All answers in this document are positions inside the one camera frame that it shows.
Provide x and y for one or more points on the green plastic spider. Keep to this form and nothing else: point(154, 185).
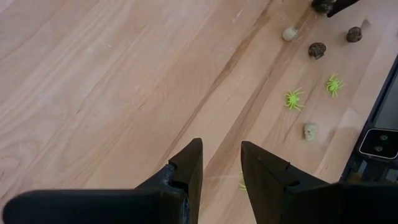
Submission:
point(293, 99)
point(242, 184)
point(334, 84)

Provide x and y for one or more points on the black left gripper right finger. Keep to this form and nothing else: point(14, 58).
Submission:
point(311, 205)

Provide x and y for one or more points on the beige plastic skull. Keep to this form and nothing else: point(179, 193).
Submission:
point(310, 131)
point(289, 33)

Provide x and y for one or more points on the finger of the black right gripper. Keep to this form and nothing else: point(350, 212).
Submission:
point(340, 4)

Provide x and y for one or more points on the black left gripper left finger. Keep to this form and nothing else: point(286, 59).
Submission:
point(109, 207)

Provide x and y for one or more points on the black table-level camera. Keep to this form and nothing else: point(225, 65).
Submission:
point(377, 143)

